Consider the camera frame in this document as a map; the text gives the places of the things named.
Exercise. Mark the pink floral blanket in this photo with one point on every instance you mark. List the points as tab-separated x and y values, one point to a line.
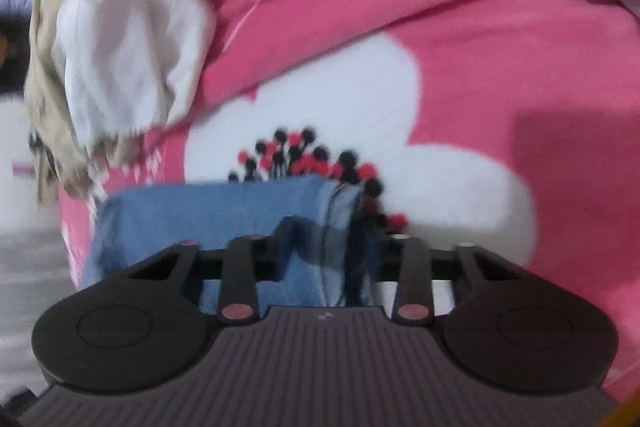
475	57

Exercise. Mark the white shirt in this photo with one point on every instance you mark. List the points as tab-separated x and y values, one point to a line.
130	57

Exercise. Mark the blue denim jeans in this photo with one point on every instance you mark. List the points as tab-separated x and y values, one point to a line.
200	217

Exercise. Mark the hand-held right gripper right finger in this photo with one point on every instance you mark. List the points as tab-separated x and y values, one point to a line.
412	277

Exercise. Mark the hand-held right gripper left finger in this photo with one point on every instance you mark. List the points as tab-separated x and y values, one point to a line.
239	272

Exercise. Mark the beige pants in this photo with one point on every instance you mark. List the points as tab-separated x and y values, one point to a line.
47	107

